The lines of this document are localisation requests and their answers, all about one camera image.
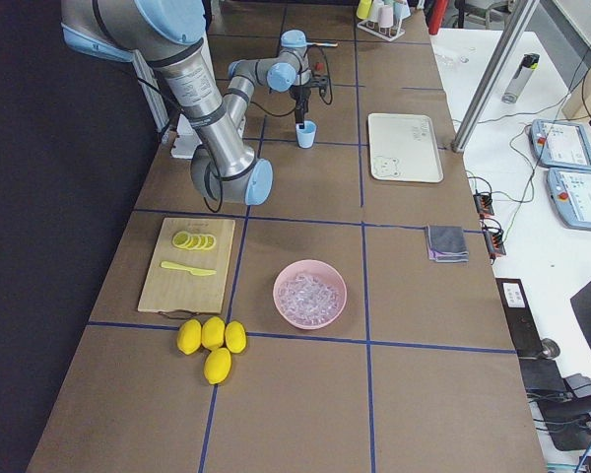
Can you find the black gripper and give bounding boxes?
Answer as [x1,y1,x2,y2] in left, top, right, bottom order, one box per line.
[290,74,331,129]

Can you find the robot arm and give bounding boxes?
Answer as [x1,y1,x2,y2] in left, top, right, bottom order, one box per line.
[61,0,332,206]

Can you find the light blue cup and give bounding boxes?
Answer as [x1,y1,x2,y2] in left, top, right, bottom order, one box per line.
[295,120,317,149]

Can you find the metal cup rack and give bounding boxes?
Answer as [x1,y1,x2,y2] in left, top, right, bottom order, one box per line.
[357,20,406,42]

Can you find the yellow-green cup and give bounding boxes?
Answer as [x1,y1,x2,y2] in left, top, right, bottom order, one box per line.
[356,0,372,20]

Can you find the pink cup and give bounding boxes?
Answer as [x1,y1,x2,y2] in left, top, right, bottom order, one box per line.
[377,3,394,30]

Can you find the pink bowl of ice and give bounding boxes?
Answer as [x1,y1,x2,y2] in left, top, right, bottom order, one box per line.
[272,259,348,330]

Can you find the cream bear tray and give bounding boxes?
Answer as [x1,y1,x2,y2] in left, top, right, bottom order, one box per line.
[367,113,443,183]

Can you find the lemon slices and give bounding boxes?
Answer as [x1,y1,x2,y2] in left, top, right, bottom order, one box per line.
[171,231,217,251]

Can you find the yellow plastic knife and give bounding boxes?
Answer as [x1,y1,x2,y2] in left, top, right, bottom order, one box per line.
[160,261,217,277]

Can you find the grey folded cloth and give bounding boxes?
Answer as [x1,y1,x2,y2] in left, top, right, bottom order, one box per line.
[426,226,469,263]

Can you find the wooden cutting board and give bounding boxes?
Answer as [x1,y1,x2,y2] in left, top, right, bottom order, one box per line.
[138,218,237,314]

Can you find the clear water bottle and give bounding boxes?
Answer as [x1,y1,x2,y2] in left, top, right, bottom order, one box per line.
[501,53,540,103]

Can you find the yellow lemon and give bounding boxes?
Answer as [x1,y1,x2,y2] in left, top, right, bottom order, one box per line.
[203,347,231,384]
[176,319,202,355]
[201,316,226,351]
[225,320,247,354]

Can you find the teach pendant tablet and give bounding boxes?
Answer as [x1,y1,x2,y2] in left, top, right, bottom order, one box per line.
[529,119,591,170]
[547,168,591,231]

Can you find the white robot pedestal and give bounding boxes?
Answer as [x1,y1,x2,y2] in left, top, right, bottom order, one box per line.
[171,114,202,160]

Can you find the aluminium frame post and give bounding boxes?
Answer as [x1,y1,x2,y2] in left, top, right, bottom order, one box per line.
[451,0,540,153]

